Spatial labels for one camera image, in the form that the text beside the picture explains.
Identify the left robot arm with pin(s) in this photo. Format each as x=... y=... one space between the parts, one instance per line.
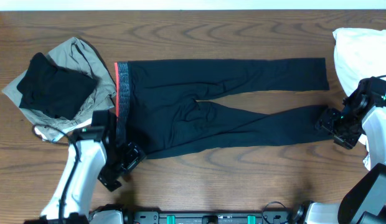
x=92 y=155

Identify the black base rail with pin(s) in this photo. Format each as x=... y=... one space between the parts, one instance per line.
x=274 y=212

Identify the white garment under khaki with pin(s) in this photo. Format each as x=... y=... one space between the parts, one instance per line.
x=40 y=134

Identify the white shirt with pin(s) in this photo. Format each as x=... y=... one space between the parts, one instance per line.
x=358 y=54

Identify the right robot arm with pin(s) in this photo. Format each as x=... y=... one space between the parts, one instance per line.
x=366 y=201

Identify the folded khaki garment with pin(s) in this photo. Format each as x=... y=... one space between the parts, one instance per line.
x=73 y=54

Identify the folded black garment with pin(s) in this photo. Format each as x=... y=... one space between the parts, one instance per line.
x=56 y=91

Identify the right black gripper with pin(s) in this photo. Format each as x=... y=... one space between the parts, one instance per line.
x=331 y=128

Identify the black leggings red waistband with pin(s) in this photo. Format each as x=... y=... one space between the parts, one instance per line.
x=171 y=111

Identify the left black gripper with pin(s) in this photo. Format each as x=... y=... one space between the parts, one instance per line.
x=119 y=166

